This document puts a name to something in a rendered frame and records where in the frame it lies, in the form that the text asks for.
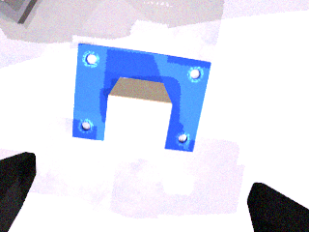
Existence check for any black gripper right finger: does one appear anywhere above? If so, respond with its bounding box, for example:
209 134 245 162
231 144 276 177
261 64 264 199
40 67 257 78
246 182 309 232

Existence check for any blue board with square handle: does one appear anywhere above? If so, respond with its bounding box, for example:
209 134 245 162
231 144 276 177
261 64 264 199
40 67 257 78
73 43 212 160

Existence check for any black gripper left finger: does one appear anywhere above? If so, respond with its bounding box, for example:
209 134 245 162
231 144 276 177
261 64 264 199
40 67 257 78
0 151 38 232

